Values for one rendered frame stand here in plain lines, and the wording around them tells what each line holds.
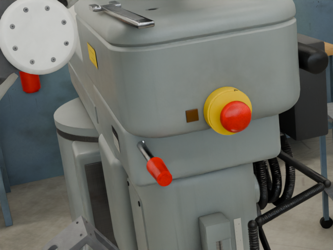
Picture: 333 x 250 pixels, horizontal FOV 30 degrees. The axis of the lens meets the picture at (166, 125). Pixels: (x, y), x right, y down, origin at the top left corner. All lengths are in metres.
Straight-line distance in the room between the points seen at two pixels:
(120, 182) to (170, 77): 0.42
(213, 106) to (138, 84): 0.10
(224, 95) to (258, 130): 0.17
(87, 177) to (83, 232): 0.77
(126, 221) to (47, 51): 0.62
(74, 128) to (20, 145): 3.91
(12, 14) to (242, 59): 0.31
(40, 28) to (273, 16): 0.32
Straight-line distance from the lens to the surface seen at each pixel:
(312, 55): 0.88
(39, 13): 0.63
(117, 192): 1.17
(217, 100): 0.78
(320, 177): 1.02
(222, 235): 0.98
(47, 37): 0.63
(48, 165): 5.48
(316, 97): 1.35
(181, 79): 0.78
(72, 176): 1.54
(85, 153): 1.42
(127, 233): 1.20
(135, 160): 0.90
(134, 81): 0.78
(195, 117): 0.80
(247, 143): 0.94
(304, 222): 4.25
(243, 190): 1.01
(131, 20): 0.72
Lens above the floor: 2.00
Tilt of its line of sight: 18 degrees down
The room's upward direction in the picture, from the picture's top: 7 degrees counter-clockwise
